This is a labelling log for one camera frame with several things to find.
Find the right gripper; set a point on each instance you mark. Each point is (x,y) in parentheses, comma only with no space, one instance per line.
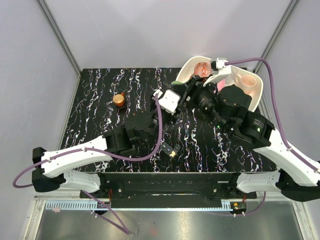
(196,88)

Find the pink mug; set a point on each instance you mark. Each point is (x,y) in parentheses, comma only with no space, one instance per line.
(247,83)

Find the patterned red bowl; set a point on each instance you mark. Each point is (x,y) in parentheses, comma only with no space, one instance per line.
(202,69)

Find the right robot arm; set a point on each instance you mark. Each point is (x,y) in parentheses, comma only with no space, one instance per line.
(297,178)

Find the pink plate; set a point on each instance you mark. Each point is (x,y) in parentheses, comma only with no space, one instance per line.
(221,85)

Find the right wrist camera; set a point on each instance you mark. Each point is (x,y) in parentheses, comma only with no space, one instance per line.
(221,69)

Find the white rectangular tub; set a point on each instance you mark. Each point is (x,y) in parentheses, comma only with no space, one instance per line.
(186,73)

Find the clear weekly pill organizer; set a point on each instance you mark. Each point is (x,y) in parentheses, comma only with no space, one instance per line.
(167,149)

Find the green bottle cap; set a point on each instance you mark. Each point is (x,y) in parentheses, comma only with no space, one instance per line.
(176,83)

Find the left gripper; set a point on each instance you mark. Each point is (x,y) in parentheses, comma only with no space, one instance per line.
(172,119)

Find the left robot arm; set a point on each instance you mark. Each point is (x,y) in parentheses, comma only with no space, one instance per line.
(138,139)

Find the small orange cup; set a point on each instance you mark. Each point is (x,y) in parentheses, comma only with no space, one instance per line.
(119,100)

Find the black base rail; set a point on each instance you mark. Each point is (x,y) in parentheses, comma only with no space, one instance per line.
(220,185)

